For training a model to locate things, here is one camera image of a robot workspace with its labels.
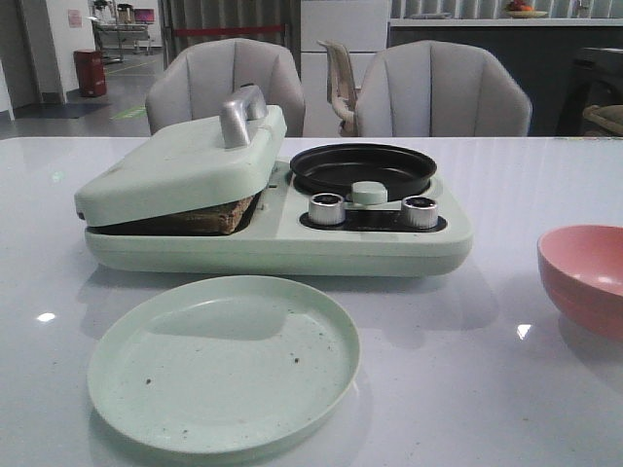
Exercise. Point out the mint green breakfast maker base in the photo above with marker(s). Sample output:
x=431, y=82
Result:
x=275, y=241

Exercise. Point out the mint green round plate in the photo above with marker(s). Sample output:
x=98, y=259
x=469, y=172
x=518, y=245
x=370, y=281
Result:
x=228, y=366

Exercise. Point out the black round frying pan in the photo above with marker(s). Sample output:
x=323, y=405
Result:
x=334, y=168

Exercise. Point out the pink bowl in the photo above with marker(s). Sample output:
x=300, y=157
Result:
x=580, y=268

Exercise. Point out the red trash bin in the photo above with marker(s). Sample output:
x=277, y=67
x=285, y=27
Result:
x=90, y=73

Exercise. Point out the silver control knob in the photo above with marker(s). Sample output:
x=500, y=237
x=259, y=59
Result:
x=326, y=209
x=419, y=212

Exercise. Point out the beige cushion at right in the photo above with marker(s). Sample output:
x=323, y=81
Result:
x=603, y=120

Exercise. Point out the right grey upholstered chair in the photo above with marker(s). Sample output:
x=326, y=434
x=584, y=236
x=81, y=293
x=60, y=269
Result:
x=440, y=89

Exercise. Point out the left silver control knob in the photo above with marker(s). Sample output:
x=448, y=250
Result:
x=326, y=209

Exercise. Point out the dark counter with white top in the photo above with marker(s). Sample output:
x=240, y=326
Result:
x=538, y=53

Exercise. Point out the background desk with monitor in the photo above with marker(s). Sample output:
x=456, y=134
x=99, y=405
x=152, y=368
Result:
x=121, y=27

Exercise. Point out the left grey upholstered chair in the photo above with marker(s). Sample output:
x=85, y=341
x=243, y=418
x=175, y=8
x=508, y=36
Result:
x=196, y=83

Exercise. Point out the right silver control knob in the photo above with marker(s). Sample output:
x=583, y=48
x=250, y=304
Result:
x=419, y=212

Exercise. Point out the grey upholstered chair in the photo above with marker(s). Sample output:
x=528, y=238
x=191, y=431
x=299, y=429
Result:
x=440, y=89
x=196, y=83

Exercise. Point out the white cabinet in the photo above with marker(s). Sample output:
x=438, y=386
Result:
x=359, y=25

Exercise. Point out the black appliance at right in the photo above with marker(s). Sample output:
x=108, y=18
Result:
x=595, y=79

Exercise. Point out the red barrier tape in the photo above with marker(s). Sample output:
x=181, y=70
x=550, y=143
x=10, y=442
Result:
x=230, y=31

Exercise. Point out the fruit plate on counter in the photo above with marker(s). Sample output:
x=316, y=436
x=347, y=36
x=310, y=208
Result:
x=521, y=9

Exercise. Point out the bread slice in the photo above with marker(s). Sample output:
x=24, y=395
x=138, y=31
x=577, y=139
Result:
x=219, y=219

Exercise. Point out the mint green hinged lid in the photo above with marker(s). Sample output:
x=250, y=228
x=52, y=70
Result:
x=183, y=167

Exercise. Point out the beige office chair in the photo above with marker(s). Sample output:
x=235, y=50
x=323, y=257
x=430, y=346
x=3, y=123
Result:
x=341, y=90

